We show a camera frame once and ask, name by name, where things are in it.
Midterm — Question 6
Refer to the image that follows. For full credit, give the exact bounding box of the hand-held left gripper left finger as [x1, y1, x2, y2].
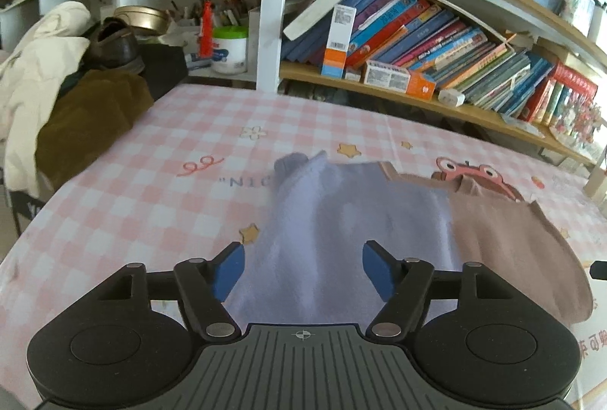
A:
[102, 241, 246, 341]

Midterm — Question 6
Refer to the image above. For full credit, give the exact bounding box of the flat clear plastic packet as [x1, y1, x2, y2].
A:
[500, 113, 546, 138]

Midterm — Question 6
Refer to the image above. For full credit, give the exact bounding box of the purple and mauve sweater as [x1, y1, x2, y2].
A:
[223, 150, 595, 331]

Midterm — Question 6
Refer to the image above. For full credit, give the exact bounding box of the white orange toothpaste box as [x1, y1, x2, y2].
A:
[362, 60, 437, 100]

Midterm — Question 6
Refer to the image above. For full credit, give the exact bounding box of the pink checked printed desk mat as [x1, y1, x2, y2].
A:
[0, 84, 607, 410]

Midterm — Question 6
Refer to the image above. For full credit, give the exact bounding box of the red tassel ornament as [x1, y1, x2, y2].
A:
[198, 0, 217, 59]

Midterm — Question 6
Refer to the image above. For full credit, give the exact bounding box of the cluster of pens and brushes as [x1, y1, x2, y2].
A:
[168, 0, 250, 29]

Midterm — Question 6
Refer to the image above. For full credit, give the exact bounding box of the dark brown leather shoe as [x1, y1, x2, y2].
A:
[87, 16, 146, 74]

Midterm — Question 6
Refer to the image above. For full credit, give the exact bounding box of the black box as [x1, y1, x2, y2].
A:
[135, 44, 189, 103]

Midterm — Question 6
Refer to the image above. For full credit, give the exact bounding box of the white and wood shelf unit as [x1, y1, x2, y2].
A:
[0, 0, 607, 166]

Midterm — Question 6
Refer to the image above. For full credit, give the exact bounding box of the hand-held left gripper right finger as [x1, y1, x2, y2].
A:
[363, 240, 513, 340]

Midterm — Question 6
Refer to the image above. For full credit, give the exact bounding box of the white leaning book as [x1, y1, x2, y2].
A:
[283, 0, 362, 41]

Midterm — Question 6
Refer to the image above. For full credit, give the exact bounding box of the row of colourful books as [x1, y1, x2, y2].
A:
[282, 0, 601, 129]

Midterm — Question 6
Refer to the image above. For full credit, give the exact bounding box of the tall white carton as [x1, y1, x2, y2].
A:
[321, 3, 358, 78]

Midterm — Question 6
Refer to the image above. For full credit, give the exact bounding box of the colourful acrylic figurine display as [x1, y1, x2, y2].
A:
[549, 92, 607, 155]

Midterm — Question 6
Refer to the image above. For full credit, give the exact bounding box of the gold round tin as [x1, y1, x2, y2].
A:
[113, 5, 170, 36]

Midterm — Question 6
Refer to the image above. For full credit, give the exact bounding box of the thick red book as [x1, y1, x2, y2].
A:
[552, 61, 599, 96]

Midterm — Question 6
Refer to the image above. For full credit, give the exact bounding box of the white tub green lid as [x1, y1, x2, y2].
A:
[211, 25, 249, 75]

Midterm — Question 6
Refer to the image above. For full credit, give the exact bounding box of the cream padded jacket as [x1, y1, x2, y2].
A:
[0, 1, 91, 197]

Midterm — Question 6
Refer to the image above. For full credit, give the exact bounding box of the beige pen holder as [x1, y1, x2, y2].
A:
[583, 163, 607, 200]

